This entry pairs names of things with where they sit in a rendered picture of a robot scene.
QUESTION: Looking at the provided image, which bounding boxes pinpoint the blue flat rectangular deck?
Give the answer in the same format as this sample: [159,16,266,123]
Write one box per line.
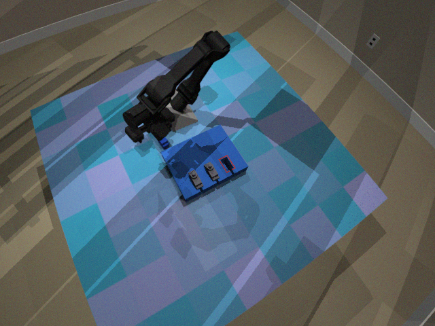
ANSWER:
[161,125,248,202]

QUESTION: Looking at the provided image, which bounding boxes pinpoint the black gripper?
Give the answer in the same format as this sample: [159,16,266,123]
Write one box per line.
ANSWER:
[125,107,175,143]

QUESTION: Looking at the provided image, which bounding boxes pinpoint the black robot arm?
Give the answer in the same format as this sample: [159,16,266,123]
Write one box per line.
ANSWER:
[123,31,230,141]

